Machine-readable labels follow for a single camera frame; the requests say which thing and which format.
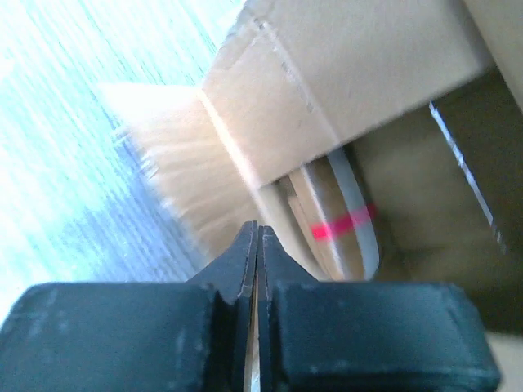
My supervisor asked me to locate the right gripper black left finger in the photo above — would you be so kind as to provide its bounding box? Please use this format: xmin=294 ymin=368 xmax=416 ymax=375
xmin=1 ymin=222 xmax=258 ymax=391

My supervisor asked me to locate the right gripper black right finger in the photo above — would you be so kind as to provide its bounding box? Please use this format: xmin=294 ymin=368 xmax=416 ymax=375
xmin=257 ymin=226 xmax=501 ymax=391

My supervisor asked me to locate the dark object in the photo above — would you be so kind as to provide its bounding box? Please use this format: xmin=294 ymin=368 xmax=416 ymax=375
xmin=279 ymin=148 xmax=382 ymax=281

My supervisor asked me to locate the brown cardboard express box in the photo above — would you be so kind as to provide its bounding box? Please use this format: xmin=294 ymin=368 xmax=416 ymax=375
xmin=101 ymin=1 xmax=522 ymax=391

